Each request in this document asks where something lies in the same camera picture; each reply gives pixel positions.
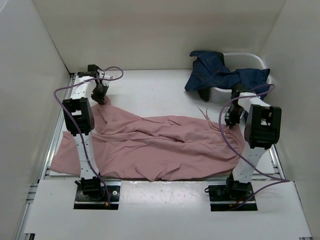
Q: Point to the pink trousers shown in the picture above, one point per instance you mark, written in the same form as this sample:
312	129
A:
128	146

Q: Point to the aluminium front rail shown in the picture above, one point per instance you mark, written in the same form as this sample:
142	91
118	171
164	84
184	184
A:
141	190

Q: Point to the aluminium left rail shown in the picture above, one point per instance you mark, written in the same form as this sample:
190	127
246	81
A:
56	134

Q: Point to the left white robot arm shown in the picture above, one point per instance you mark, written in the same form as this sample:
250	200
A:
79	121

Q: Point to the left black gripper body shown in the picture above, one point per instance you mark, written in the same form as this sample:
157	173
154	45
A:
98	92

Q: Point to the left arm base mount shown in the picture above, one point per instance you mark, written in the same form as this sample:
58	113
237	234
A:
94	198

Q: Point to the dark blue jeans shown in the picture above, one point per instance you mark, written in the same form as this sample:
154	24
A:
209	71

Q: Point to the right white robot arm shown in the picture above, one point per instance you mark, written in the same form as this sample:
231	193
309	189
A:
262	130

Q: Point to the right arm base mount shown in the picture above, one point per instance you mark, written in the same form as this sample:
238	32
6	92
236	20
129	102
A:
221	201

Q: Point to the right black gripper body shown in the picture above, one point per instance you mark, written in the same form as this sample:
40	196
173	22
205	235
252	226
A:
234	114

